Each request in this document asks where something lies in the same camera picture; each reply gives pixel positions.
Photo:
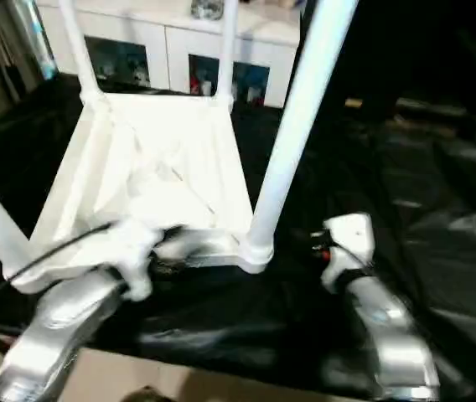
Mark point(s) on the small yellow label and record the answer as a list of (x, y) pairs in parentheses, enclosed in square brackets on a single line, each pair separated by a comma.
[(354, 103)]

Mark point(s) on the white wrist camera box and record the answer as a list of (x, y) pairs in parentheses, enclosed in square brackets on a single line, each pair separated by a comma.
[(133, 255), (349, 243)]

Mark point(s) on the white plastic table top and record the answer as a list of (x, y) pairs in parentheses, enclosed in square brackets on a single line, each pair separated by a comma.
[(154, 159)]

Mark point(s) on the white glass-door cabinet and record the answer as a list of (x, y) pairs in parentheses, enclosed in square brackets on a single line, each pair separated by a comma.
[(154, 38)]

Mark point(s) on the black flat device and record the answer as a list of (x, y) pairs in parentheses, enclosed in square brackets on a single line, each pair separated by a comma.
[(452, 109)]

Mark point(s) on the grey crumpled bundle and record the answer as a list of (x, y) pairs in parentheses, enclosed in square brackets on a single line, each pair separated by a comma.
[(207, 8)]

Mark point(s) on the light blue plastic strip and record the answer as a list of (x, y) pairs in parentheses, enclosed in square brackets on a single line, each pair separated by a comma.
[(38, 38)]

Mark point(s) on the black work mat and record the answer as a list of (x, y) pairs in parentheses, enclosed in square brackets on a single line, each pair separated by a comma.
[(372, 234)]

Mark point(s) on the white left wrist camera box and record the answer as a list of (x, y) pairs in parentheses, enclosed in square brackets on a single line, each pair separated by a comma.
[(133, 255)]

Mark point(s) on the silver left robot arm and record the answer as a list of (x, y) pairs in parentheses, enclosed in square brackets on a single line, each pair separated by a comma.
[(62, 327)]

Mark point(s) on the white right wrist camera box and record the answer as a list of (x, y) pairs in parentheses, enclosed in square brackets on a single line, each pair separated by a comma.
[(349, 243)]

